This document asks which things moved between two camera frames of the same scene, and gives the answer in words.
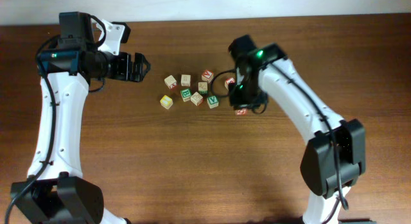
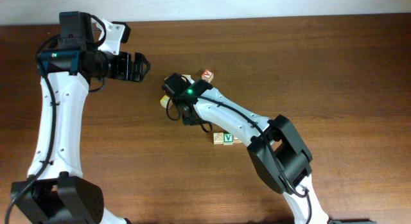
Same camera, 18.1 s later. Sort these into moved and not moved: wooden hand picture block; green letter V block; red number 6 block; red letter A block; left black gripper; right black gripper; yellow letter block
Moved: wooden hand picture block; green letter V block; right black gripper; red number 6 block
Not moved: yellow letter block; red letter A block; left black gripper
